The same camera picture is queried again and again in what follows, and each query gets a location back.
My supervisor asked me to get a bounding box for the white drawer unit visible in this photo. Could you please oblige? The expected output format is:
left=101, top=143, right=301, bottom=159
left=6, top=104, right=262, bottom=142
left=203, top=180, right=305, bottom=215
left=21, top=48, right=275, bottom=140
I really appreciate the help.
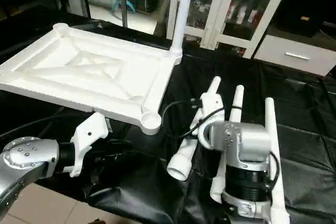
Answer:
left=253, top=35, right=336, bottom=77

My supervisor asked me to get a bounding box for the blue plastic stool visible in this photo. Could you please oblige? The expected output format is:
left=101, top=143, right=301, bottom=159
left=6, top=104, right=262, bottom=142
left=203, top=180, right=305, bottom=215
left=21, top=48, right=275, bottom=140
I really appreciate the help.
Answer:
left=111, top=0, right=137, bottom=15

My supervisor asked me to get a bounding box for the black table mat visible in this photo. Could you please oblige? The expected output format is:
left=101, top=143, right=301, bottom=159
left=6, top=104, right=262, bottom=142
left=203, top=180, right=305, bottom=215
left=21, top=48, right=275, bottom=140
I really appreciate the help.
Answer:
left=0, top=12, right=336, bottom=224

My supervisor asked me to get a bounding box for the white plastic table leg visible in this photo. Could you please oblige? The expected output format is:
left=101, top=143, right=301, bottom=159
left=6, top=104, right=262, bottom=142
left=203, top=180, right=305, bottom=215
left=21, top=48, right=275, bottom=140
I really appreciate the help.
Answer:
left=169, top=0, right=196, bottom=65
left=166, top=76, right=222, bottom=182
left=209, top=84, right=246, bottom=204
left=264, top=97, right=291, bottom=224

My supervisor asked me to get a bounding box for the white plastic table top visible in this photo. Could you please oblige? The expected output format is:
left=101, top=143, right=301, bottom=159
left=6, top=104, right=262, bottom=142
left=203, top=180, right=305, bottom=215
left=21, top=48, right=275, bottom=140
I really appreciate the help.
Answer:
left=0, top=23, right=184, bottom=136

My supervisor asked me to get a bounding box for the white glass door cabinet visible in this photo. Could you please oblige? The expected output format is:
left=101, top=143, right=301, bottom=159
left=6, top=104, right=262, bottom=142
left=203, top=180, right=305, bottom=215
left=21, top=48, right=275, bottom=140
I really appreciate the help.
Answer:
left=166, top=0, right=289, bottom=60

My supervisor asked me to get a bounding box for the black box device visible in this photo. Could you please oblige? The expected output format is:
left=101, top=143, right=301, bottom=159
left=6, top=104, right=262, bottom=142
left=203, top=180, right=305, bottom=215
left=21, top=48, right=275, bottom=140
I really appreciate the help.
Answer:
left=283, top=0, right=322, bottom=37

